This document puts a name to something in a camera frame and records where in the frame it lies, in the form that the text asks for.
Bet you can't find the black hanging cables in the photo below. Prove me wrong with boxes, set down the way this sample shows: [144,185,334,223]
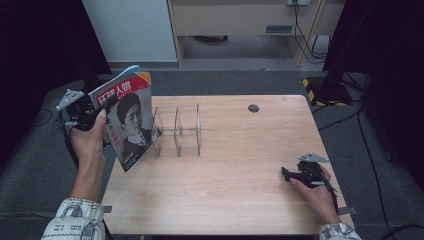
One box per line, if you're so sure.
[292,3,331,65]

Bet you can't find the person's right hand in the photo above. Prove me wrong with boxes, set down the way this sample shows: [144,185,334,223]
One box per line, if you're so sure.
[288,165,342,225]

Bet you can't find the black curtain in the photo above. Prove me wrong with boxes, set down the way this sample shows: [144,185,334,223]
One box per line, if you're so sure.
[321,0,424,193]
[0,0,113,168]

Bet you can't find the magazine with portrait cover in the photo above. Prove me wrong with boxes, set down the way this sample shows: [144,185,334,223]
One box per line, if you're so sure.
[87,64,164,173]

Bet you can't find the clear acrylic divided organizer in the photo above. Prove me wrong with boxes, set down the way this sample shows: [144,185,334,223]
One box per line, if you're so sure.
[150,103,202,158]

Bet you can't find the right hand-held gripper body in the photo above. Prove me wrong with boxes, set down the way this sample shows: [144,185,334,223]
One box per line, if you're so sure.
[297,152,330,190]

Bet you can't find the long black floor cable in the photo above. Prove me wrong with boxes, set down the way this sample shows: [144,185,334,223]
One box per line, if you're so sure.
[356,106,393,239]

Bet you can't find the person's left hand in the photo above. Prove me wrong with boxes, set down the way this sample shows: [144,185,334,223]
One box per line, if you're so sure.
[68,108,108,168]

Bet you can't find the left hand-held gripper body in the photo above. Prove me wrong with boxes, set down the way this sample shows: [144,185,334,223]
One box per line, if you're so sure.
[55,88,103,132]

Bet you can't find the thin black floor cable loop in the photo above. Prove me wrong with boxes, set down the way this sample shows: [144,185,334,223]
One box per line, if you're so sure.
[29,108,55,128]

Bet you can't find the hand-held gripper black cable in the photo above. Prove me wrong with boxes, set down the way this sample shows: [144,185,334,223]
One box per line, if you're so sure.
[58,109,81,170]
[318,168,340,215]

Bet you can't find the beige wooden desk cabinet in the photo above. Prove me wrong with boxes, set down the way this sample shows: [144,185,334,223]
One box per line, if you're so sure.
[166,0,346,69]

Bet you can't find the white panel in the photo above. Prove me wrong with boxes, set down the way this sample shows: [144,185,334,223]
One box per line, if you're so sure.
[81,0,178,63]

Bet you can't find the right hand-held gripper black cable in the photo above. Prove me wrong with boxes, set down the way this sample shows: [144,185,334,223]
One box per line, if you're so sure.
[318,168,340,215]

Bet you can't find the small grey tape piece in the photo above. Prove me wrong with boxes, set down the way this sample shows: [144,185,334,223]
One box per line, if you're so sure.
[339,206,360,216]

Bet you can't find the left hand-held gripper black cable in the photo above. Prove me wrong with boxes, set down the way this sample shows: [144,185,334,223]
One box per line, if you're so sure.
[58,109,81,170]

